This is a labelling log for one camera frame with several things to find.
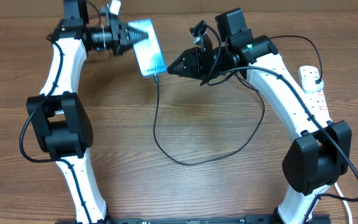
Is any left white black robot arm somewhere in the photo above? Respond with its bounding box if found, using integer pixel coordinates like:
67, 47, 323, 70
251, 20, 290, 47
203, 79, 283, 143
19, 0, 149, 223

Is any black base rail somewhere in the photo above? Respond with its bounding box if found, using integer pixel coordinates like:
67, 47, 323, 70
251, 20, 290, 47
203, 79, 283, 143
54, 213, 332, 224

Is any Samsung Galaxy smartphone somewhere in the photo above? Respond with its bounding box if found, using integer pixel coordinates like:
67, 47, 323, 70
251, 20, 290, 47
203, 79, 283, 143
129, 19, 167, 77

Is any white power strip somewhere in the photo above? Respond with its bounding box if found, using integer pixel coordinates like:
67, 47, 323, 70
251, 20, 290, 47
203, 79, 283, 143
296, 65, 332, 124

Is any white charger plug adapter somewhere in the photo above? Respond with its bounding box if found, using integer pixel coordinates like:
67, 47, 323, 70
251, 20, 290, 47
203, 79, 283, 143
301, 77, 324, 95

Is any black USB charging cable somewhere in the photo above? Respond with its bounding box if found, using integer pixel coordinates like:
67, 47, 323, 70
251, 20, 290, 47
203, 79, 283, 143
152, 35, 323, 166

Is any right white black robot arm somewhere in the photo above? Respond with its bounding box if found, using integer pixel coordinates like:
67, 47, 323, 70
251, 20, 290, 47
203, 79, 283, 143
167, 8, 352, 223

